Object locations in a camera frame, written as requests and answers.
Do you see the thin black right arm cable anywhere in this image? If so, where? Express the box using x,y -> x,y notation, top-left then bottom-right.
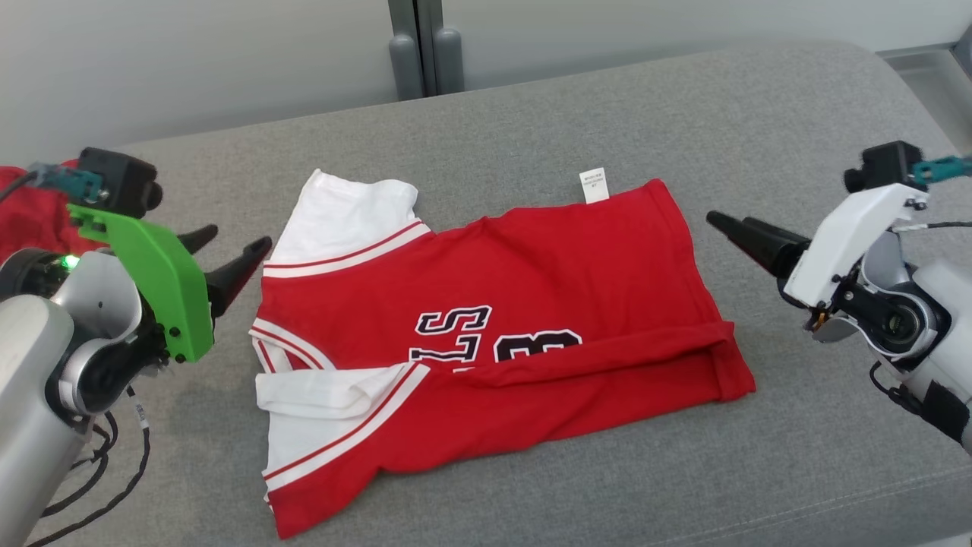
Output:
892,219 -> 972,233

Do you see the red white numbered jersey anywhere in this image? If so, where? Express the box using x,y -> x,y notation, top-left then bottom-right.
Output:
249,167 -> 757,540

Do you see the camera cable teal plug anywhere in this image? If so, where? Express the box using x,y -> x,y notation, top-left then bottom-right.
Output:
0,162 -> 103,204
911,154 -> 972,185

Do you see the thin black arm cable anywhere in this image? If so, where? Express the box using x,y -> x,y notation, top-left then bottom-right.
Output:
892,219 -> 972,233
27,384 -> 153,547

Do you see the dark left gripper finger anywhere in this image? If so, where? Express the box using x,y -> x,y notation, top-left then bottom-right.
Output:
204,236 -> 273,318
176,224 -> 219,256

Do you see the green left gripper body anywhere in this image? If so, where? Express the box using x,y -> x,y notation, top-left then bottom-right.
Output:
67,204 -> 216,364

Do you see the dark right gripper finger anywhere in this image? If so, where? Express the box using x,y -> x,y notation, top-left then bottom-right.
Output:
742,217 -> 813,253
706,210 -> 800,278

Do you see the right camera cable teal plug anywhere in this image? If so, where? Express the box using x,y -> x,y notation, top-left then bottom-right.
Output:
911,154 -> 972,185

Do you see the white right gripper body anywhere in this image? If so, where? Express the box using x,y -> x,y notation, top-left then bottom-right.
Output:
782,182 -> 930,311

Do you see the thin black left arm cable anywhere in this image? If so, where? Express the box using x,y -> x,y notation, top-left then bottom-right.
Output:
27,384 -> 153,547

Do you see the red shorts white stripe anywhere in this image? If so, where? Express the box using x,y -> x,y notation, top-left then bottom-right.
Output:
0,160 -> 99,263

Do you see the left camera cable teal plug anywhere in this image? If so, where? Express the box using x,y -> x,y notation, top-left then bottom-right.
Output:
0,162 -> 103,204

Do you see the grey metal frame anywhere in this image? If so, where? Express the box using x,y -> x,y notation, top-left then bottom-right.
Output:
877,27 -> 972,77

